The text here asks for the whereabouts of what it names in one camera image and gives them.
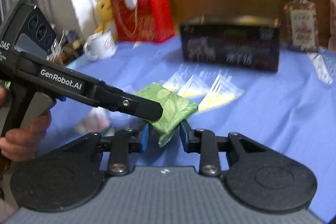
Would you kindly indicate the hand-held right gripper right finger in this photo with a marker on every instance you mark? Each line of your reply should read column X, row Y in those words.
column 183, row 136

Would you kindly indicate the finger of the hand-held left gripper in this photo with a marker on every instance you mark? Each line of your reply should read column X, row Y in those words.
column 134, row 106

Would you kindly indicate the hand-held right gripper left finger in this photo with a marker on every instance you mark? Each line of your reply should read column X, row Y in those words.
column 145, row 136

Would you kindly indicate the light green snack packet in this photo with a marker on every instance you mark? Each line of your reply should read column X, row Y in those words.
column 170, row 108

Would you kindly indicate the black cardboard box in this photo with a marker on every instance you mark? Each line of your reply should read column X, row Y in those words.
column 231, row 43

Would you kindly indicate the person's left hand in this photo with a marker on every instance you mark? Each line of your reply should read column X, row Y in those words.
column 25, row 141

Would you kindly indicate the small bedside clutter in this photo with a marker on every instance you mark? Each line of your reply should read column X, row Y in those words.
column 69, row 48

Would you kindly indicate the white enamel mug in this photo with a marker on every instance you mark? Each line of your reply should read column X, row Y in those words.
column 103, row 45

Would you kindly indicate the yellow duck plush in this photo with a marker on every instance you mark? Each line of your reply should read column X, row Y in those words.
column 105, row 10

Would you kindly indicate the red gift bag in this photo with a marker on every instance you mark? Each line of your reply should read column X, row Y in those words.
column 152, row 19

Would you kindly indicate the blue printed bed sheet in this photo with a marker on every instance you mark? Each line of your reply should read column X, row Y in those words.
column 275, row 108

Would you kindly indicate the clear jar of nuts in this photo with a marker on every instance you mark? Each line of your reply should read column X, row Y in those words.
column 302, row 22

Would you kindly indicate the pink snack bag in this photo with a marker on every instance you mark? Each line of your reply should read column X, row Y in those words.
column 331, row 8

